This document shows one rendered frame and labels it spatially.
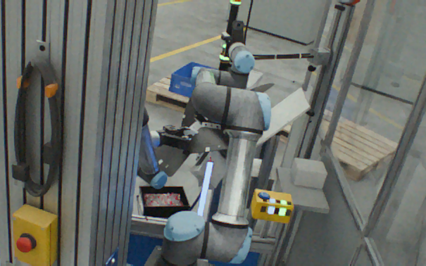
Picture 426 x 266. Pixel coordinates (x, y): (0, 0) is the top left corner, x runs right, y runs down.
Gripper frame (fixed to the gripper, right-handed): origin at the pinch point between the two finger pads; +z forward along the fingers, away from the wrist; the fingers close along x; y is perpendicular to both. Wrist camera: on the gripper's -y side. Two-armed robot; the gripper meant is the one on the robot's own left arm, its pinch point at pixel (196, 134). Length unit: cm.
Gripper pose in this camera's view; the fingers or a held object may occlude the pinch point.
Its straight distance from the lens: 212.6
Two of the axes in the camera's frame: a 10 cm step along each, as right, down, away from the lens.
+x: -1.2, 9.3, 3.6
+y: -6.0, -3.6, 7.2
